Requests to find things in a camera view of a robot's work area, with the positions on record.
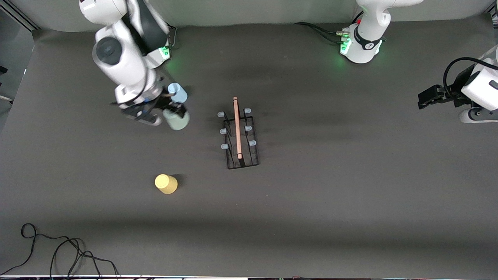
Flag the yellow plastic cup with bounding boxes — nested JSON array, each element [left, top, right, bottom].
[[154, 174, 178, 195]]

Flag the black left arm base cables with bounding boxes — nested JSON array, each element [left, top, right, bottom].
[[294, 10, 364, 46]]

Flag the light blue plastic cup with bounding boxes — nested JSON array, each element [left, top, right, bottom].
[[167, 82, 188, 104]]

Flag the black loose floor cable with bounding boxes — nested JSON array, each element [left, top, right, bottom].
[[0, 223, 119, 279]]

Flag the black arm base cables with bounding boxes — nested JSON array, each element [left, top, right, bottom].
[[294, 10, 364, 46], [165, 23, 178, 50]]

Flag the black right arm base cables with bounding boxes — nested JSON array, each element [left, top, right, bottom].
[[165, 23, 178, 50]]

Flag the black wire cup holder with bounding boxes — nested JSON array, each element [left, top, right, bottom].
[[217, 96, 260, 170]]

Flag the pale green plastic cup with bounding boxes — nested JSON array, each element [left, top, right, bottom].
[[163, 108, 191, 131]]

